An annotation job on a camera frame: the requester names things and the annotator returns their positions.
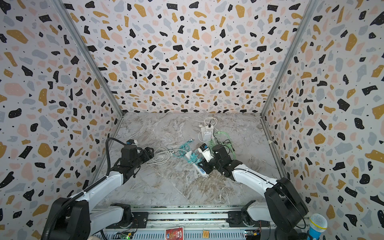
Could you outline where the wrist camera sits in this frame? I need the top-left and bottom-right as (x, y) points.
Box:
(126, 139), (138, 146)
(198, 143), (214, 163)

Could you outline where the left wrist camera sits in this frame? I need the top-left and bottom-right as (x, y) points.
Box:
(126, 139), (138, 146)

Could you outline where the red snack packet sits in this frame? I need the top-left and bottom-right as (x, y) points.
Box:
(164, 227), (185, 240)

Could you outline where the small strip white cord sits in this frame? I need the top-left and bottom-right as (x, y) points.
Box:
(146, 146), (187, 166)

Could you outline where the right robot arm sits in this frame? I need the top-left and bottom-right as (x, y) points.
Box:
(197, 144), (309, 234)

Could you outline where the white rectangular charger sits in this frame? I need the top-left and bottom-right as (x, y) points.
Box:
(203, 132), (212, 142)

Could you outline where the black round object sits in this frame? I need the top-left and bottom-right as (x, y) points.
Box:
(274, 226), (300, 240)

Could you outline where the large colourful power strip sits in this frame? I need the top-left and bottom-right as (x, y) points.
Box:
(199, 129), (218, 149)

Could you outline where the light green cable bundle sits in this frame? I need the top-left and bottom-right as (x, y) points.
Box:
(209, 130), (238, 160)

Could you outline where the teal multi-head cable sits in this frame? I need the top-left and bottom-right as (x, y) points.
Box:
(173, 139), (202, 165)

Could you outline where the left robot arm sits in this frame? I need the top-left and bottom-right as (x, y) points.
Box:
(41, 140), (155, 240)

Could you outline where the small white blue power strip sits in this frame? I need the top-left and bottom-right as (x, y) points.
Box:
(185, 151), (209, 178)

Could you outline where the blue toy microphone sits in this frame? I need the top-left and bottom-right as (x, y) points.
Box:
(307, 214), (328, 240)

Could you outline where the small yellow tag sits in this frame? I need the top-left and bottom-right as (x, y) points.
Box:
(202, 230), (210, 239)

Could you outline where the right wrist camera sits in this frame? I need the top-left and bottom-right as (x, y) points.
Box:
(198, 143), (214, 163)

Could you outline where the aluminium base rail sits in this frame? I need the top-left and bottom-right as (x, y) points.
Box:
(86, 204), (311, 240)

